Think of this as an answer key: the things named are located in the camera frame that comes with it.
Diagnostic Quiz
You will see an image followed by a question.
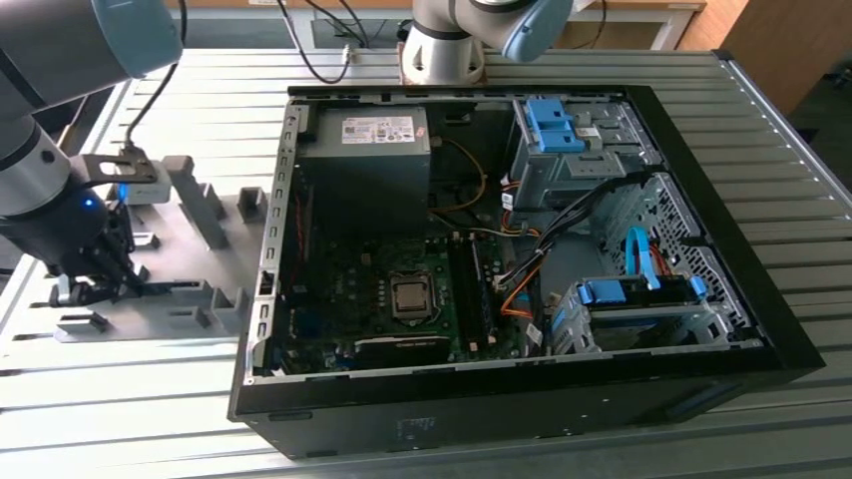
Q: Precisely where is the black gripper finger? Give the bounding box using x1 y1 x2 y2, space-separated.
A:
110 204 152 295
66 273 128 305

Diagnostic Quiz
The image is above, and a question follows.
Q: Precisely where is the green RAM stick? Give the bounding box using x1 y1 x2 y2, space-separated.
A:
126 281 202 296

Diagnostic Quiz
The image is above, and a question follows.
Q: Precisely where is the black RAM slot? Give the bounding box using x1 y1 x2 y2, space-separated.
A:
448 233 475 350

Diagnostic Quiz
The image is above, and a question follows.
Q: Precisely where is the grey parts rack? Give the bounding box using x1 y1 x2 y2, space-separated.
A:
56 155 268 346

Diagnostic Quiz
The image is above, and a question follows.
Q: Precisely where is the green motherboard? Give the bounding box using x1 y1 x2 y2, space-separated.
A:
279 229 534 373

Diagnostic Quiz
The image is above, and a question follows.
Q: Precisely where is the grey power supply unit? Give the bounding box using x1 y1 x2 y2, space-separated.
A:
296 105 434 236

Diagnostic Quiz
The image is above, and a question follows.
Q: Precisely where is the silver CPU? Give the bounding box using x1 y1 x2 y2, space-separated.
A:
392 282 432 311

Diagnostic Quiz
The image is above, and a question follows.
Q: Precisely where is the black graphics card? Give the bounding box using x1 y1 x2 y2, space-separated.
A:
352 334 454 370

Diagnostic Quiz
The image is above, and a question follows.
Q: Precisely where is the white desk wooden top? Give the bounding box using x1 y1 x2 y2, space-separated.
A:
183 0 315 50
571 0 708 51

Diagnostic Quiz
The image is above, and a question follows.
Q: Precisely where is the black open PC case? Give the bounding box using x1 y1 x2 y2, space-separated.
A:
226 83 827 460

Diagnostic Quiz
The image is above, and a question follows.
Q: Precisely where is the blue drive bay latch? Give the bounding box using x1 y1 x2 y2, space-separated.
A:
523 99 587 154

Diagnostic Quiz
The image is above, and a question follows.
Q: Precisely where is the grey metal drive cage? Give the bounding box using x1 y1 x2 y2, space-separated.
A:
508 97 667 211

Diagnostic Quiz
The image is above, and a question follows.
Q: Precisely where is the blue disk carrier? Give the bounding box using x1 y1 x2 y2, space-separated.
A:
575 276 711 305

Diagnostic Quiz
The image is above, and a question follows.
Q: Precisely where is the grey metal disk bay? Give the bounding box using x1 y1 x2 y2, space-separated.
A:
548 286 764 356

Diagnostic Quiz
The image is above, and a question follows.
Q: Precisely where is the wooden cabinet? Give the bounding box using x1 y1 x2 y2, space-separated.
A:
678 0 852 116

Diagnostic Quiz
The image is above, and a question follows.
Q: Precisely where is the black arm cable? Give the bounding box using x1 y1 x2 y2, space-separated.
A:
122 0 190 154

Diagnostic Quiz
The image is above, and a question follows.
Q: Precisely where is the CPU socket metal frame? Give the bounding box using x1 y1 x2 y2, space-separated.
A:
384 270 442 325

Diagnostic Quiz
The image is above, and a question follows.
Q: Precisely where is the black hanging cable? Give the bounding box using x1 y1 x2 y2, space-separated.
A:
276 0 366 85

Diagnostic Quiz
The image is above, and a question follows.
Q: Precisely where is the yellow black wire bundle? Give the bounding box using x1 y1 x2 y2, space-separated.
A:
468 227 540 240

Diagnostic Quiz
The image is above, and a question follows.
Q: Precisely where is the orange wire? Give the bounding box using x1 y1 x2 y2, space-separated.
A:
498 248 554 318

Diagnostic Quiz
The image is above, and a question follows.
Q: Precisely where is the black cable bundle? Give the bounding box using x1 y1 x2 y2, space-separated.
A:
531 172 651 255

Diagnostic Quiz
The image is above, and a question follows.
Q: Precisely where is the blue flat data wire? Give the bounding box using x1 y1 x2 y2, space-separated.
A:
624 227 664 290

